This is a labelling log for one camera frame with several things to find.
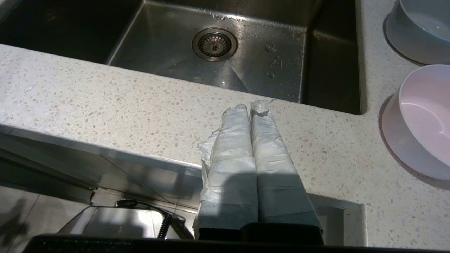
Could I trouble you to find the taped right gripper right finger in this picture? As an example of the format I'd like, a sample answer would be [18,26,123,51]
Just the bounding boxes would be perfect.
[249,99,324,235]

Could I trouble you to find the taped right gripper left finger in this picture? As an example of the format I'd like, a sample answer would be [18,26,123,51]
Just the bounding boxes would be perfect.
[193,104,259,241]

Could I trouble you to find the pink plastic bowl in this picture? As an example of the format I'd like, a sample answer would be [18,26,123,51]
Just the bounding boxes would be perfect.
[381,64,450,181]

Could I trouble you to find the grey-blue plastic bowl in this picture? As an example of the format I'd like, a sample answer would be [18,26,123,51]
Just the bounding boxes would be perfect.
[384,0,450,65]

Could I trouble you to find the stainless steel sink basin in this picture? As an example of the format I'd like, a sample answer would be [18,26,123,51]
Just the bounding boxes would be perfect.
[0,0,362,115]

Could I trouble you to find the round metal drain strainer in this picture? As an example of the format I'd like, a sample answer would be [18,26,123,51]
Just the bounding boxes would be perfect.
[192,27,238,62]

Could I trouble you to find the black coiled cable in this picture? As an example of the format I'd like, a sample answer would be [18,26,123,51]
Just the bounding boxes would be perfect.
[115,199,187,240]

